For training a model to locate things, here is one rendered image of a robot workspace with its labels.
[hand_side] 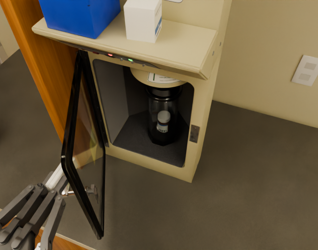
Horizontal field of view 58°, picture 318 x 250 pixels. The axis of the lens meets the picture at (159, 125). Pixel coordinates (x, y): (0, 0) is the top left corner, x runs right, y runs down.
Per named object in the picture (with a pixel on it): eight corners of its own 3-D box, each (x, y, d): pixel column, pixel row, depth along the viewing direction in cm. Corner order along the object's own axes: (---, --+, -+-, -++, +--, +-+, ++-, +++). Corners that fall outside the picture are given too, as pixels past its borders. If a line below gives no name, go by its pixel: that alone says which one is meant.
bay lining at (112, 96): (139, 95, 111) (133, 8, 84) (204, 113, 105) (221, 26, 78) (110, 144, 96) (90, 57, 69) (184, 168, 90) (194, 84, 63)
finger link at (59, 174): (47, 186, 52) (51, 188, 52) (68, 156, 56) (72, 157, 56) (52, 194, 55) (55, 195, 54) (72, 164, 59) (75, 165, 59)
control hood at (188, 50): (75, 39, 67) (64, -3, 59) (212, 73, 59) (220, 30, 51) (45, 70, 60) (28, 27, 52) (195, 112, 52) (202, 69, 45)
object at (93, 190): (100, 195, 70) (96, 184, 65) (99, 204, 68) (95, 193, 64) (91, 196, 70) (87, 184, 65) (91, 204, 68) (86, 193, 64)
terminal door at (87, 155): (105, 149, 98) (80, 51, 67) (101, 241, 79) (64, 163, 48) (102, 149, 98) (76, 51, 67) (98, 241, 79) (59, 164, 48)
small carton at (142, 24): (134, 24, 53) (132, -9, 48) (161, 27, 52) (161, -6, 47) (126, 39, 50) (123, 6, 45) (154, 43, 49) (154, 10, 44)
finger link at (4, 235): (13, 251, 49) (6, 248, 49) (50, 193, 55) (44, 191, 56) (3, 243, 46) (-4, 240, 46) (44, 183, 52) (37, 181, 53)
